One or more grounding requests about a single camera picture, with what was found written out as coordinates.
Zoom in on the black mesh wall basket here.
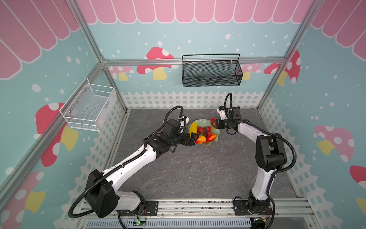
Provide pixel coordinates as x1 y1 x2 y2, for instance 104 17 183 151
182 53 244 87

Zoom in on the red strawberry bunch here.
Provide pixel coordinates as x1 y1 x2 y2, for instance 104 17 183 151
197 127 212 136

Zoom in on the white wire wall basket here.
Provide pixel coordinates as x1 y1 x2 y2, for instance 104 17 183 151
60 78 117 132

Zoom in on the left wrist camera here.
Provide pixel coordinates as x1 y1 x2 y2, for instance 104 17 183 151
178 115 189 127

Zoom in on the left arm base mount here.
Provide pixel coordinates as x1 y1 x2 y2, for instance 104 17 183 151
121 201 159 217

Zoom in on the red yellow mango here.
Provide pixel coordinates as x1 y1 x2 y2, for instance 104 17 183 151
206 133 217 142
210 118 216 127
196 135 206 144

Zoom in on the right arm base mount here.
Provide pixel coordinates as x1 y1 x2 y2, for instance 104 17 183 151
232 197 273 218

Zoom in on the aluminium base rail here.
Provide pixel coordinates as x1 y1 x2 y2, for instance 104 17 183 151
75 198 321 229

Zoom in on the green wavy fruit bowl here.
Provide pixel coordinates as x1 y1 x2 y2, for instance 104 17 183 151
188 118 221 147

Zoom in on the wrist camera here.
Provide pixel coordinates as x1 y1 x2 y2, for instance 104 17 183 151
216 106 228 120
178 115 189 127

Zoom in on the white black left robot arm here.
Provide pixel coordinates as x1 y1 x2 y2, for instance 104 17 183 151
84 116 198 218

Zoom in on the black corrugated cable left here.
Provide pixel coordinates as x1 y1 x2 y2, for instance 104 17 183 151
68 105 184 219

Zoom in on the black corrugated cable right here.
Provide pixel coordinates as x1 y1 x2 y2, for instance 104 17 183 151
223 92 297 174

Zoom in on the black corrugated cable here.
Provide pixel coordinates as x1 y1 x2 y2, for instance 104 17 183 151
68 105 184 219
223 92 297 174

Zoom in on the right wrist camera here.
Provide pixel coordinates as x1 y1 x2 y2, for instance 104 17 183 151
216 106 228 120

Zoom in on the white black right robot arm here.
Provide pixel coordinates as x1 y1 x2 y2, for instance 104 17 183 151
211 119 287 215

